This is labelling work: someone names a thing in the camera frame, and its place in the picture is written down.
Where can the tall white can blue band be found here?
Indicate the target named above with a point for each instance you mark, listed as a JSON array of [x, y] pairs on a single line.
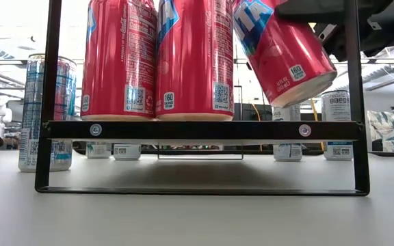
[[334, 109], [127, 152], [287, 152]]

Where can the red Fanta soda can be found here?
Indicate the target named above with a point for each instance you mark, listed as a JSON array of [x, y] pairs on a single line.
[[115, 68], [190, 68], [279, 61]]

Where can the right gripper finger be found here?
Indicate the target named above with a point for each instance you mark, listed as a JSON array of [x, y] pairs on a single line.
[[335, 41], [313, 12]]

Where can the tall white can red band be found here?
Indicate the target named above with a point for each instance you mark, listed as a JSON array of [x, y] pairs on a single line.
[[98, 152]]

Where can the slim can blue tab lid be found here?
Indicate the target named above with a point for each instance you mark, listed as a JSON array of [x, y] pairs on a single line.
[[29, 136]]

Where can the wooden shelf black metal frame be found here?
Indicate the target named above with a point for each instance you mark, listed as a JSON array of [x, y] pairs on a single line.
[[200, 131]]

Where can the leaf pattern panel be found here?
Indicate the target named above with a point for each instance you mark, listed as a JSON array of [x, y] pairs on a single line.
[[388, 130]]

